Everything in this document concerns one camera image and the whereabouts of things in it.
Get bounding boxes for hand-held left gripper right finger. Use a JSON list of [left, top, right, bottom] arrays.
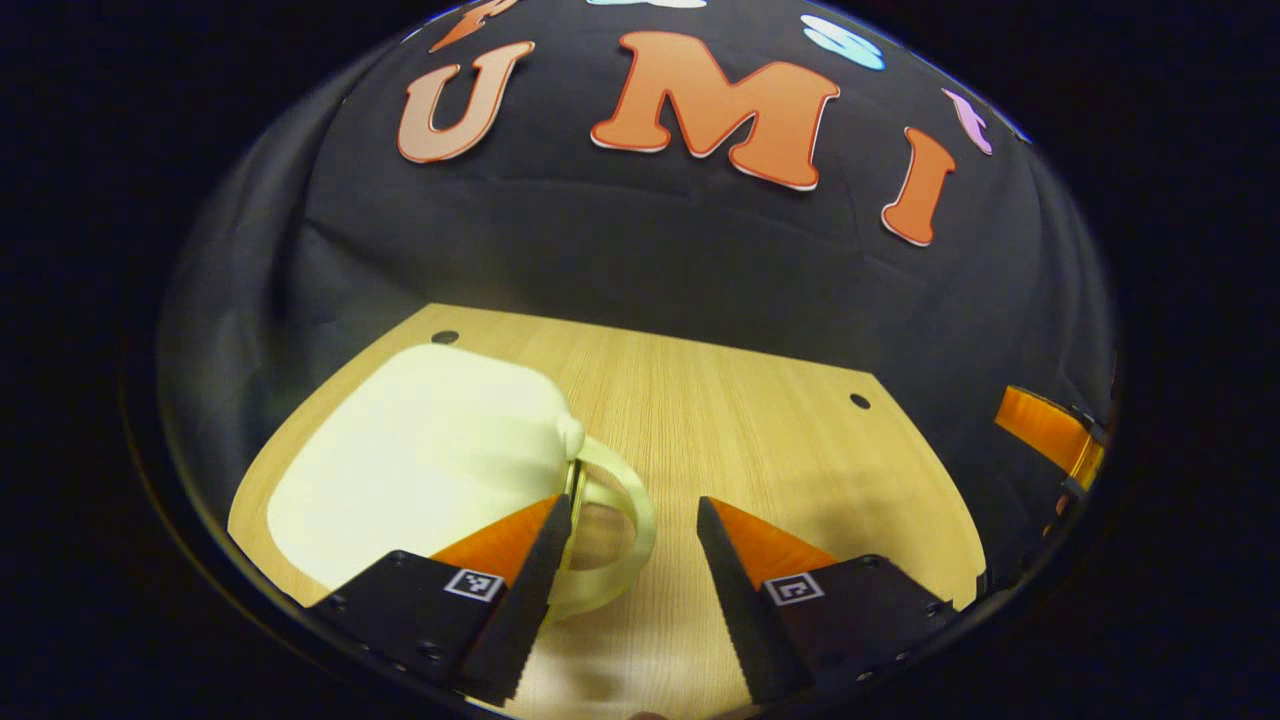
[[696, 495, 963, 706]]

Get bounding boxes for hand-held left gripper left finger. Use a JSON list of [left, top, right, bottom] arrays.
[[308, 494, 574, 707]]

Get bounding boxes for black backdrop cloth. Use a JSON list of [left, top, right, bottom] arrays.
[[155, 0, 1119, 601]]

